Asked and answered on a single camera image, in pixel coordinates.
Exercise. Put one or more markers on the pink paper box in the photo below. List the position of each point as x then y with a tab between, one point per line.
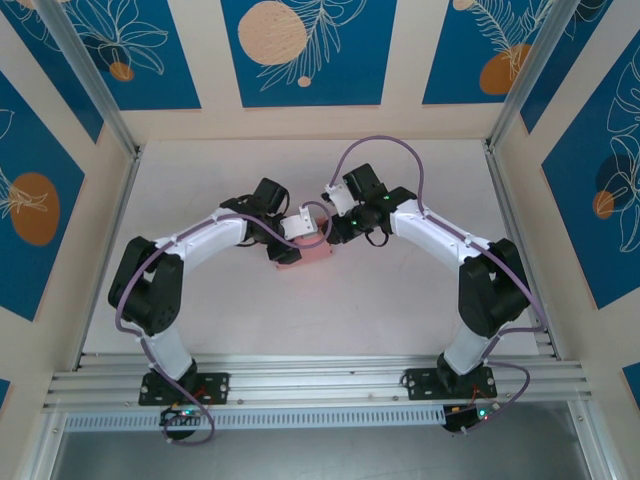
315	252

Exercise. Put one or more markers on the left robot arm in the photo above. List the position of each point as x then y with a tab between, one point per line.
210	235

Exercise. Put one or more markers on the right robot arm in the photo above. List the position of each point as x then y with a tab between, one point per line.
435	235

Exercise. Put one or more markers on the blue panel with peach circle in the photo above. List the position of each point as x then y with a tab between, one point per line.
310	60

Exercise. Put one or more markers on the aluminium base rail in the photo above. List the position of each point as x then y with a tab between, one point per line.
320	380

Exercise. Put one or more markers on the aluminium table edge rail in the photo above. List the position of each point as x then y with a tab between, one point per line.
121	205
505	195

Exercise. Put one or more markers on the blue floral wall panel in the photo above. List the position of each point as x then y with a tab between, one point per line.
590	250
565	55
165	75
50	260
450	50
47	55

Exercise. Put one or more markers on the aluminium frame post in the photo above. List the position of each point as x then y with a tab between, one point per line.
590	445
45	445
95	85
525	80

